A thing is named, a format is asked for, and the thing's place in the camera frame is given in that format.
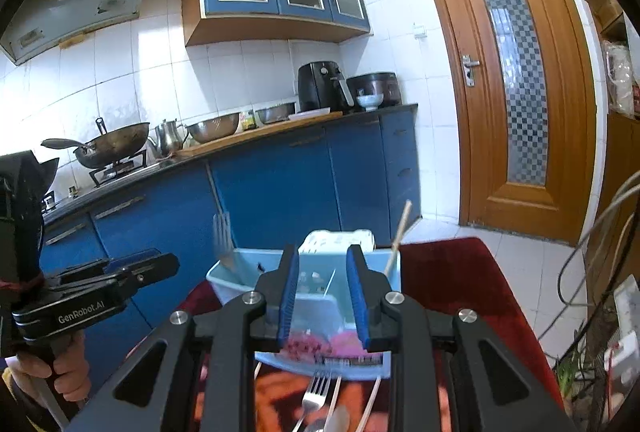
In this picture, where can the blue lower cabinets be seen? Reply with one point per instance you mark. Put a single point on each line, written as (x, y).
(280, 192)

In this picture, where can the dark rice cooker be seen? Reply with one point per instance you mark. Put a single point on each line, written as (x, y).
(380, 86)

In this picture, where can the black air fryer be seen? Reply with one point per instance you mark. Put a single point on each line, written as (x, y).
(317, 87)

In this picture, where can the small steel bowl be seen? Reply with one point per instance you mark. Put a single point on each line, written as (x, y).
(274, 113)

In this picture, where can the white plate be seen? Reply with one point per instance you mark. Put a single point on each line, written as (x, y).
(310, 115)

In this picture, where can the white power strip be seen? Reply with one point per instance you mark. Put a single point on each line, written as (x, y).
(627, 307)

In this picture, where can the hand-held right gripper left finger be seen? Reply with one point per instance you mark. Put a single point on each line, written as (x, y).
(289, 302)

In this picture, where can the plastic bag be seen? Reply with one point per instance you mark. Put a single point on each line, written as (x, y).
(622, 77)

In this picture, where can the white chopstick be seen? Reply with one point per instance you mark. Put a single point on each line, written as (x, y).
(256, 369)
(372, 394)

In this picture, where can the wooden shelf unit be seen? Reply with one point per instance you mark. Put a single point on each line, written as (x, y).
(602, 12)

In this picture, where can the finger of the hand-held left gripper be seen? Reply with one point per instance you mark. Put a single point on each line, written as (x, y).
(132, 259)
(155, 272)

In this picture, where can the wooden door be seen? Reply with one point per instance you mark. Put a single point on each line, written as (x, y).
(445, 112)

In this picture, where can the gas stove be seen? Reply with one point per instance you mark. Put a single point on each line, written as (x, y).
(120, 172)

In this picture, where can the black wok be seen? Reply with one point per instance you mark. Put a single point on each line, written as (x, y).
(112, 145)

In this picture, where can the large steel bowl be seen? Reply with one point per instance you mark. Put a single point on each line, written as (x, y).
(212, 128)

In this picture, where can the light blue utensil holder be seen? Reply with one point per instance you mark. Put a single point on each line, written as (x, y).
(322, 312)

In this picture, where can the small jar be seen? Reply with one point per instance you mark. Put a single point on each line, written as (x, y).
(248, 121)

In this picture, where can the silver fork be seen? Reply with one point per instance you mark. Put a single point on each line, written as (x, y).
(315, 392)
(225, 237)

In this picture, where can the wooden chopstick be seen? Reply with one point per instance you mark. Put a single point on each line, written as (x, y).
(400, 232)

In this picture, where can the white ceramic bowl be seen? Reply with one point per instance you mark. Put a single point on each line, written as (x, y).
(370, 102)

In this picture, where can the red floral tablecloth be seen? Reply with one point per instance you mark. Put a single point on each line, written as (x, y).
(450, 282)

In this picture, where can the person's left hand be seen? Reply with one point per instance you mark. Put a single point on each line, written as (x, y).
(70, 372)

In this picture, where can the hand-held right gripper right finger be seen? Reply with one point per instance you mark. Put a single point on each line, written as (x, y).
(357, 302)

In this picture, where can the steel kettle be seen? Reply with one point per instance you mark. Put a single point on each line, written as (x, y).
(169, 137)

